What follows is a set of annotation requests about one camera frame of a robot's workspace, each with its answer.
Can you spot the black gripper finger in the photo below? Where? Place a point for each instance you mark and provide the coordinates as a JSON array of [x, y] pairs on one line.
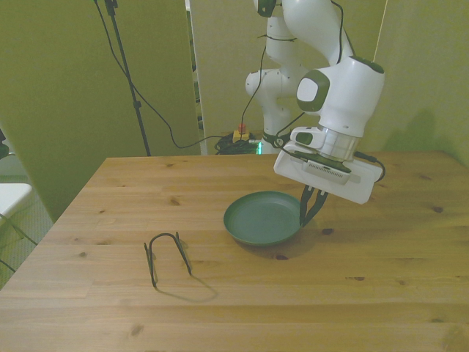
[[317, 205], [305, 205]]

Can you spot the black tripod stand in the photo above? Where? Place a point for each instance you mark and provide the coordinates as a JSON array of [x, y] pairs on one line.
[[126, 69]]

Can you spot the yellow emergency stop button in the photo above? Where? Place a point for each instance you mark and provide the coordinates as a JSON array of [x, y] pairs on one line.
[[241, 135]]

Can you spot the black object at edge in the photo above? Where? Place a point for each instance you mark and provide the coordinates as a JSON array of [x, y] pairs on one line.
[[2, 144]]

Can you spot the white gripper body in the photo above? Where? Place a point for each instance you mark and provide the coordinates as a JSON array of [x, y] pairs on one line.
[[366, 188]]

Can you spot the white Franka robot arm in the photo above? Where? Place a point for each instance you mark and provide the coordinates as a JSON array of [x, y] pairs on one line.
[[348, 99]]

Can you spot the dark green plate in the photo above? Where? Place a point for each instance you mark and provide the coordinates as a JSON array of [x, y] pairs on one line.
[[262, 220]]

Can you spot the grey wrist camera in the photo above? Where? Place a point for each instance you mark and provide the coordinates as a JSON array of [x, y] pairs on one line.
[[326, 170]]

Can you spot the black bent metal clip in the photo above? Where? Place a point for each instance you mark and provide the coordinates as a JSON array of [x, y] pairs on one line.
[[150, 265]]

